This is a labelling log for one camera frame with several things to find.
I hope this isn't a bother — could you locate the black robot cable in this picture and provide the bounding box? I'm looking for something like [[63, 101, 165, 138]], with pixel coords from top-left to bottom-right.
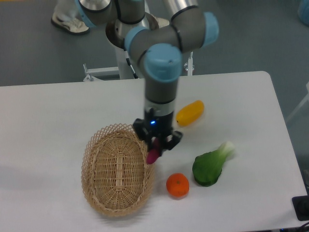
[[124, 49, 140, 79]]

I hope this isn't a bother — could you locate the orange tangerine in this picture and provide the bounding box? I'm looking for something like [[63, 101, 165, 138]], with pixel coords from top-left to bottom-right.
[[166, 173, 190, 198]]

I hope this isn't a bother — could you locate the yellow mango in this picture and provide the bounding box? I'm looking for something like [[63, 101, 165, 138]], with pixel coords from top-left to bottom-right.
[[176, 100, 205, 127]]

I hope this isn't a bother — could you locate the green bok choy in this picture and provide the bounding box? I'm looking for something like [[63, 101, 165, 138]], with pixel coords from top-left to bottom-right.
[[192, 141, 235, 187]]

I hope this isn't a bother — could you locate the oval wicker basket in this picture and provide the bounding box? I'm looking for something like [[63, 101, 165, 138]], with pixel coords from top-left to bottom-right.
[[81, 123, 155, 217]]

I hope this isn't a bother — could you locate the white table clamp bracket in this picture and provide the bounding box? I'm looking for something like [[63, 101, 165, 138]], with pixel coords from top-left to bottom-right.
[[183, 51, 195, 76]]

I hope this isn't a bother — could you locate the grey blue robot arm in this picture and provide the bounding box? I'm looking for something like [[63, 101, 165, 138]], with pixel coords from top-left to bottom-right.
[[76, 0, 219, 163]]

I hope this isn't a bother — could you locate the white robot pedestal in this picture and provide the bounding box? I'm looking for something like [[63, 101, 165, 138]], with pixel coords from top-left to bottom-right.
[[83, 13, 159, 82]]

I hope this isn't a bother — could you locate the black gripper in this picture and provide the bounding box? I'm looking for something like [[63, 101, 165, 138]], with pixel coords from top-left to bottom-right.
[[133, 108, 183, 156]]

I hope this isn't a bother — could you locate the black device at table edge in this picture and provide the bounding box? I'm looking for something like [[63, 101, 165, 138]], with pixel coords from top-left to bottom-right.
[[292, 195, 309, 221]]

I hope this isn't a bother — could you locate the white sneaker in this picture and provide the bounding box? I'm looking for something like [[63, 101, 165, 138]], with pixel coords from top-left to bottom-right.
[[51, 13, 90, 35]]

